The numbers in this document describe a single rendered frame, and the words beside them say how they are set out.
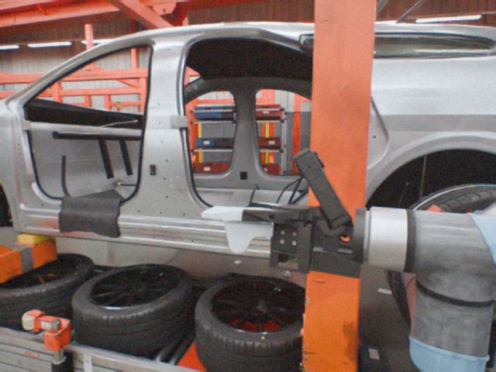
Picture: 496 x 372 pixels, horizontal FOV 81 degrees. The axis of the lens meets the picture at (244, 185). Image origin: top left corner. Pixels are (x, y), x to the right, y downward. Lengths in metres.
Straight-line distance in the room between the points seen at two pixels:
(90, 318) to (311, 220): 1.49
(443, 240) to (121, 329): 1.53
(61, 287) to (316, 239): 1.90
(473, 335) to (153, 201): 1.56
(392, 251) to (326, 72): 0.64
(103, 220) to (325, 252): 1.66
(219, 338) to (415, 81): 1.38
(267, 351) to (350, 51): 1.16
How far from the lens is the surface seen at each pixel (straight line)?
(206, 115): 5.23
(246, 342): 1.41
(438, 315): 0.41
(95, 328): 1.76
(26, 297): 2.15
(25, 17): 5.71
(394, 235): 0.37
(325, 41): 0.94
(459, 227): 0.39
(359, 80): 0.91
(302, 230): 0.38
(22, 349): 1.98
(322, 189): 0.39
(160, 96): 1.72
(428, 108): 1.48
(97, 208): 1.98
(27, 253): 2.37
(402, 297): 1.28
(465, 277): 0.39
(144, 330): 1.72
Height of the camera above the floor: 1.33
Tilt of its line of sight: 8 degrees down
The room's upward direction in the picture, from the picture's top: straight up
